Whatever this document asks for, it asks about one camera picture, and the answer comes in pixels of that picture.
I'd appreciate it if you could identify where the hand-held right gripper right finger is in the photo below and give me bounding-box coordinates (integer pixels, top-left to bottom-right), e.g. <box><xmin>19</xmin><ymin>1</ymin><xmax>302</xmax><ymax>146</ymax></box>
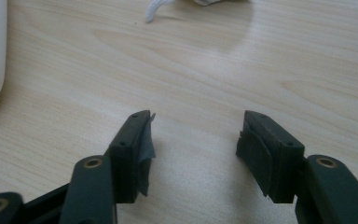
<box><xmin>235</xmin><ymin>109</ymin><xmax>306</xmax><ymax>204</ymax></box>

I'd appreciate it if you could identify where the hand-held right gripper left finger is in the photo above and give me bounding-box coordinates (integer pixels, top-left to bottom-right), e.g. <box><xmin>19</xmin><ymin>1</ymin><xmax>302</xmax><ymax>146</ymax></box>
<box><xmin>105</xmin><ymin>109</ymin><xmax>157</xmax><ymax>204</ymax></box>

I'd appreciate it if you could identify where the white knitted cloth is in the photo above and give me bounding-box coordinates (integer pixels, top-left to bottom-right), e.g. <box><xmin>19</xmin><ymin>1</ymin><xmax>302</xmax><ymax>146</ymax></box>
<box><xmin>145</xmin><ymin>0</ymin><xmax>231</xmax><ymax>24</ymax></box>

